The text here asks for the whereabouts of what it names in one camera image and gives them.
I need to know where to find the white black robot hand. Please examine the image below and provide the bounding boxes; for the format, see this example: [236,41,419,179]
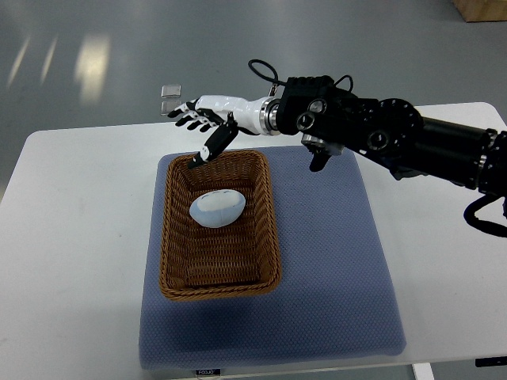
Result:
[167,95,277,169]

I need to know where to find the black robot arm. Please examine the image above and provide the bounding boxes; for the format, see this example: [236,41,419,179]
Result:
[168,76,506,237]

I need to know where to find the brown wicker basket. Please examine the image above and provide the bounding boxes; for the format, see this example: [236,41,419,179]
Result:
[158,150,281,302]

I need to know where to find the lower metal floor plate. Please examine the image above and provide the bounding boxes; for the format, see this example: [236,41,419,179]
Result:
[160,100,181,116]

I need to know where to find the metal floor plate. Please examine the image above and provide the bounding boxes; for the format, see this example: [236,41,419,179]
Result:
[160,100,181,116]
[161,84,181,98]

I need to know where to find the upper metal floor plate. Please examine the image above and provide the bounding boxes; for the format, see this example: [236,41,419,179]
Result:
[161,84,181,98]

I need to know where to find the blue foam cushion mat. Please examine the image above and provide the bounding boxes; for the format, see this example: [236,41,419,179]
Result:
[139,146,406,371]

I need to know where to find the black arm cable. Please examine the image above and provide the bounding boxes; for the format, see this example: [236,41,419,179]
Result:
[247,59,286,90]

